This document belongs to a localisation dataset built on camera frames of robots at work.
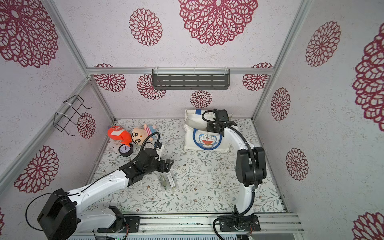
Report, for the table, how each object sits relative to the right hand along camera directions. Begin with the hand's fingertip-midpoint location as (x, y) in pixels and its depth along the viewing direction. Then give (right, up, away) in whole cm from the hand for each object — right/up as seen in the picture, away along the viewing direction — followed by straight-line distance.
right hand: (210, 125), depth 96 cm
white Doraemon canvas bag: (-9, -8, -3) cm, 12 cm away
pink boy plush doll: (-48, -7, +4) cm, 48 cm away
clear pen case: (-24, -33, -8) cm, 42 cm away
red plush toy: (-63, -5, +7) cm, 64 cm away
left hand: (-26, -21, -12) cm, 35 cm away
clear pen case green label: (-29, -33, -8) cm, 45 cm away
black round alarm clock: (-56, -17, +3) cm, 59 cm away
